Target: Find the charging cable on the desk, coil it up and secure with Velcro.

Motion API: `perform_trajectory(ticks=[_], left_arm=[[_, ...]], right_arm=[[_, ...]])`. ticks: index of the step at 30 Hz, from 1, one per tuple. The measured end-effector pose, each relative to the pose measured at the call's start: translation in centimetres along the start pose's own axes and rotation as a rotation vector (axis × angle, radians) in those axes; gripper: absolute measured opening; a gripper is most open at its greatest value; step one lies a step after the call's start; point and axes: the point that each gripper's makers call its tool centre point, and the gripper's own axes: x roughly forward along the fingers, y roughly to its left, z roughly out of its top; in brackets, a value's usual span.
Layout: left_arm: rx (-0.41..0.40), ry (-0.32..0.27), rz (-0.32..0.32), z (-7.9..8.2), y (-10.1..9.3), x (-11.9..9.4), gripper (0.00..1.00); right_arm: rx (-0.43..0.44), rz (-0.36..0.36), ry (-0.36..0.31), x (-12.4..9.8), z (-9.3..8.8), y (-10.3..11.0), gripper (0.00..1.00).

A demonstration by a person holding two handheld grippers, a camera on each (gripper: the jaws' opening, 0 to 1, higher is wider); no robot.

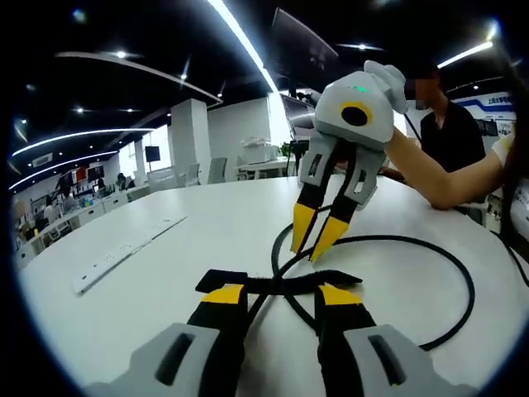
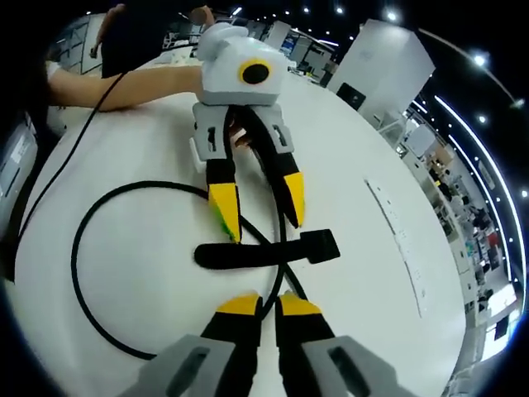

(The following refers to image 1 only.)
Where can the white architectural model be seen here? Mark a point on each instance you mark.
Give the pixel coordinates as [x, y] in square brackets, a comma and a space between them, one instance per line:
[258, 149]

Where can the large dark hanging screen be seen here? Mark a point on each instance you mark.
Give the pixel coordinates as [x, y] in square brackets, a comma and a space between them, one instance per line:
[306, 45]

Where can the small black standing screen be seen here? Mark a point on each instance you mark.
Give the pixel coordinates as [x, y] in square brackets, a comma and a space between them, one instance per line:
[151, 154]

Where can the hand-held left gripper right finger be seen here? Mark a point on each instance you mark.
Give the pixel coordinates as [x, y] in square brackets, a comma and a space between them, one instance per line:
[347, 331]

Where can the grey chair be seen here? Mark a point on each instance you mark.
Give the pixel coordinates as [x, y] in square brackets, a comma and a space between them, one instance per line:
[475, 211]

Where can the long linear ceiling light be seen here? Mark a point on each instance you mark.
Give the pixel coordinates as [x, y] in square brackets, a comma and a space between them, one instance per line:
[248, 45]

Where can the short linear ceiling light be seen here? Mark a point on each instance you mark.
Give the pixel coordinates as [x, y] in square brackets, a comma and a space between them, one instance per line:
[465, 54]

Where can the white desk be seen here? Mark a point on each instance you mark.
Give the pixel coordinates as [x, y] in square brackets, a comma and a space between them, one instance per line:
[186, 264]

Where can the green potted plant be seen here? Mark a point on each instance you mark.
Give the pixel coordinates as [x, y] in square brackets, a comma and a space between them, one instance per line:
[284, 149]

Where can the black tripod camera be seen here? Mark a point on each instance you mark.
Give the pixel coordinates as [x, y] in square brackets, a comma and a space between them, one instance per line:
[299, 145]

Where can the desk monitor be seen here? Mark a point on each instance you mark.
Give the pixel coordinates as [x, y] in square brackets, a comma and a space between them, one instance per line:
[299, 116]

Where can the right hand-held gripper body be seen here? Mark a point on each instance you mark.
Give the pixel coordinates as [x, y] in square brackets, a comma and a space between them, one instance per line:
[372, 95]

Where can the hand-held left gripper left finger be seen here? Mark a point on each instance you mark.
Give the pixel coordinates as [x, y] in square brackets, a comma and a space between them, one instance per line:
[219, 331]

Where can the blue white wall poster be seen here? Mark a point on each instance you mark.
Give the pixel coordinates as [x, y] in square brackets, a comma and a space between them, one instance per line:
[492, 116]

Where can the white power strip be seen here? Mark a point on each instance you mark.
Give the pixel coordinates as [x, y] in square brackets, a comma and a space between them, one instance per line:
[124, 255]

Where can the white square pillar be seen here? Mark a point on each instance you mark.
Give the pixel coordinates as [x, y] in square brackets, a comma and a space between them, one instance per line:
[188, 140]

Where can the white office chair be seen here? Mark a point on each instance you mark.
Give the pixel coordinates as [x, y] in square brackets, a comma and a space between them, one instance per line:
[217, 169]
[192, 173]
[162, 180]

